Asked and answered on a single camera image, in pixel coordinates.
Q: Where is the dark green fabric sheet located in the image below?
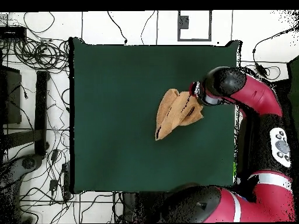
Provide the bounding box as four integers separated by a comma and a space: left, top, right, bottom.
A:
288, 55, 299, 117

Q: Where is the black cable with plug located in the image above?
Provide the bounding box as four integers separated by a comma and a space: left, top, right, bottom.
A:
106, 10, 128, 46

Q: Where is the dark grey square block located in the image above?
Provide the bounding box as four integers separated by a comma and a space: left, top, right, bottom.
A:
179, 15, 189, 30

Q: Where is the grey square floor frame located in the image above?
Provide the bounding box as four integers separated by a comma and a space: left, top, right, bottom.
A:
177, 10, 213, 42

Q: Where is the dark wheeled stand base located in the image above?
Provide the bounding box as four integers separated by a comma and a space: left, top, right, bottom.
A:
21, 154, 44, 172

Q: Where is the flat black device box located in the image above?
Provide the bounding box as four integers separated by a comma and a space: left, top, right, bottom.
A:
0, 25, 27, 41

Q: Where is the large black box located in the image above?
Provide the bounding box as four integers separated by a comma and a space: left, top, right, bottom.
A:
0, 65, 22, 125

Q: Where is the tan terry towel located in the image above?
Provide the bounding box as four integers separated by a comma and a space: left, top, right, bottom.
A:
154, 87, 204, 141

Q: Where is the dark green table cloth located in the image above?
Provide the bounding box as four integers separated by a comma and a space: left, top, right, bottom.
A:
68, 37, 242, 194

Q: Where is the black cable coil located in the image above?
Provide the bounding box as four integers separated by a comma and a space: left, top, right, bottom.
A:
12, 37, 71, 71

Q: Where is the black T-shaped stand foot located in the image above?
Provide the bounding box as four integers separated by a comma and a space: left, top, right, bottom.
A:
2, 70, 50, 156

